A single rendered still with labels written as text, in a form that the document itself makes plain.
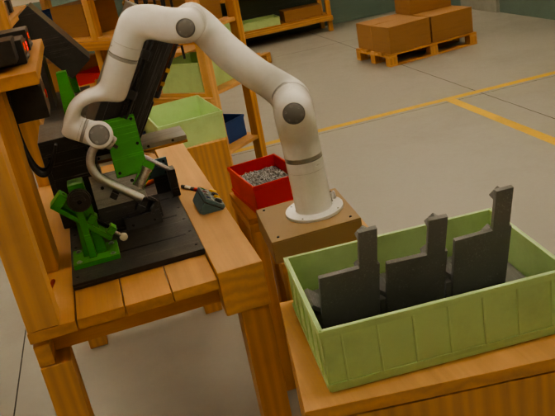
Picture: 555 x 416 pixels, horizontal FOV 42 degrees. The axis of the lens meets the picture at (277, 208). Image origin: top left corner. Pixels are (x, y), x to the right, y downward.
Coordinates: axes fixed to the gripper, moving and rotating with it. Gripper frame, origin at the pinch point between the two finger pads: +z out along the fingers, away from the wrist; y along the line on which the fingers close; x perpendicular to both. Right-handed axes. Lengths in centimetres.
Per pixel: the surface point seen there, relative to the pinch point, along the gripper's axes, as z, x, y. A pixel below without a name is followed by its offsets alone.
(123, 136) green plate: 7.5, -4.7, -6.3
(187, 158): 69, -13, -35
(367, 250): -99, -8, -67
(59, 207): -19.3, 25.9, -1.0
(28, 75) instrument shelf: -34.6, -4.0, 25.4
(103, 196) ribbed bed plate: 9.7, 17.4, -11.5
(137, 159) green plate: 7.5, -0.2, -14.7
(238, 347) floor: 74, 50, -102
